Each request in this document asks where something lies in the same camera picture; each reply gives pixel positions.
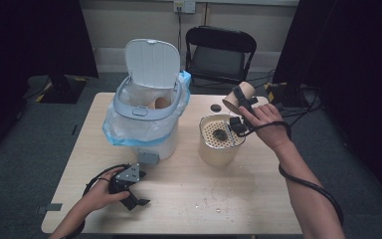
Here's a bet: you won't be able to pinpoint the white pedal trash can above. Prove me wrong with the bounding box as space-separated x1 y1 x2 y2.
112 38 184 167

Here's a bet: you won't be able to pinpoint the dark wet tea dregs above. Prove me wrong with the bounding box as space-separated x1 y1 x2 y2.
212 128 229 141

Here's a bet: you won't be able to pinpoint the black folding chair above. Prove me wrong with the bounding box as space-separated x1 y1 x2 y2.
184 25 258 96

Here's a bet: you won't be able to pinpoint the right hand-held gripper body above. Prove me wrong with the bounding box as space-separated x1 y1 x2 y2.
228 116 251 138

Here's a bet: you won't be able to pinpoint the beige strainer bucket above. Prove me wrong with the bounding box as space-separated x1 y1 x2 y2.
198 113 247 167

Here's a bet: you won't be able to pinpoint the grey tape strip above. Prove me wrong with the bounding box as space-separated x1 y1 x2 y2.
36 202 64 214

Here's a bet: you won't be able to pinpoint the dark curtain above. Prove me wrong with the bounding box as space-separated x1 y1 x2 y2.
273 0 382 210
0 0 99 167

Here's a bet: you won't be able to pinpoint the left hand-held gripper cable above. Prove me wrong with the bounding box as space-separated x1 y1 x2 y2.
82 162 130 197

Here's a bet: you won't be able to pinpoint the black stand base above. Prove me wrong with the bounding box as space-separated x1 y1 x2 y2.
39 74 89 105
263 81 312 108

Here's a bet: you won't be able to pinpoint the person's left hand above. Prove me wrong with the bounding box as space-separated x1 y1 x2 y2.
79 166 131 213

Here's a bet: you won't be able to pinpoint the black floor cables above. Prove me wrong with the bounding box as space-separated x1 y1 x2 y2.
255 68 324 140

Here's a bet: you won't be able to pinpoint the clear blue-edged trash bag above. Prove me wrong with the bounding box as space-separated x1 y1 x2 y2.
101 70 192 148

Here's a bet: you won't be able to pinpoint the black wall power cable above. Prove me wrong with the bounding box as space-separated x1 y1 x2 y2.
177 6 184 73

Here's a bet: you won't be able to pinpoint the white wall socket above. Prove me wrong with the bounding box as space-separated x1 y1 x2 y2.
173 0 197 14

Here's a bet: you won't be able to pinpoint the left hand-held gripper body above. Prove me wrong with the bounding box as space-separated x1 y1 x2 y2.
107 162 141 203

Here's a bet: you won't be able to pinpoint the person's right hand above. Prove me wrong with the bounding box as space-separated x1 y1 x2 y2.
238 103 292 153

